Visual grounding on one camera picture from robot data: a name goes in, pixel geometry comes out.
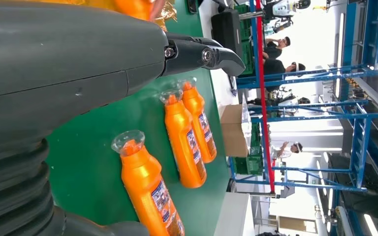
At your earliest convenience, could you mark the green table mat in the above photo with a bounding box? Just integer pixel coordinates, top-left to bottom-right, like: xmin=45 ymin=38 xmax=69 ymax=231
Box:
xmin=45 ymin=0 xmax=230 ymax=229

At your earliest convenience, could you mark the orange detergent bottle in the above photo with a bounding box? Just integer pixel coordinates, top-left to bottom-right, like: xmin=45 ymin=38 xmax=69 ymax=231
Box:
xmin=159 ymin=88 xmax=208 ymax=190
xmin=111 ymin=129 xmax=186 ymax=236
xmin=177 ymin=77 xmax=218 ymax=164
xmin=112 ymin=0 xmax=156 ymax=21

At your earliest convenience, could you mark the green plastic crate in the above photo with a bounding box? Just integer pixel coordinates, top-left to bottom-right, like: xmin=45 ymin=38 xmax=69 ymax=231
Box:
xmin=234 ymin=123 xmax=263 ymax=176
xmin=234 ymin=3 xmax=255 ymax=76

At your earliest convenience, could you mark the black carrying case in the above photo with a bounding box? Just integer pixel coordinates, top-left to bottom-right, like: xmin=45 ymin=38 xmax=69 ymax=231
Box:
xmin=211 ymin=8 xmax=244 ymax=58

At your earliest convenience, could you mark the smartphone with ring holder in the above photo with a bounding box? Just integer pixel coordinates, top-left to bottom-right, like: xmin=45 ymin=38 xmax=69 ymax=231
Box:
xmin=228 ymin=75 xmax=238 ymax=97

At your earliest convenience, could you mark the white desk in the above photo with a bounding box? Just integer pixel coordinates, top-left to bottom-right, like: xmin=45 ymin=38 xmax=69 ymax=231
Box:
xmin=213 ymin=192 xmax=255 ymax=236
xmin=198 ymin=0 xmax=252 ymax=108

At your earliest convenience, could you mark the red pole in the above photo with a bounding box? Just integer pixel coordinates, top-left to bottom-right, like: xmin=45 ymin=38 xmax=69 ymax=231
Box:
xmin=255 ymin=0 xmax=276 ymax=194

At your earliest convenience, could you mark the blue metal rack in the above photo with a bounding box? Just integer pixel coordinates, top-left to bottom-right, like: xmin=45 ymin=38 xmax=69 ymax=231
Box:
xmin=228 ymin=99 xmax=378 ymax=193
xmin=236 ymin=0 xmax=378 ymax=90

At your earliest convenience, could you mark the white humanoid robot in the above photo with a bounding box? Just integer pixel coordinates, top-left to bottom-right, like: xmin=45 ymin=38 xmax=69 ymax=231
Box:
xmin=263 ymin=0 xmax=312 ymax=33

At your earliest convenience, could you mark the yellow taped cardboard sheet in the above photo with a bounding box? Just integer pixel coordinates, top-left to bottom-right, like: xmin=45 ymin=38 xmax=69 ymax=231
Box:
xmin=26 ymin=0 xmax=178 ymax=31

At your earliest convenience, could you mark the brown cardboard box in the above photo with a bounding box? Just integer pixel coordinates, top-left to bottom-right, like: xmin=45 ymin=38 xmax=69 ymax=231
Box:
xmin=220 ymin=104 xmax=250 ymax=158

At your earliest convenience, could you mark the printed paper sheet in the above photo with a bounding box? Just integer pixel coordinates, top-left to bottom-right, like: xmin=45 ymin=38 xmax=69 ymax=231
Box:
xmin=241 ymin=94 xmax=253 ymax=138

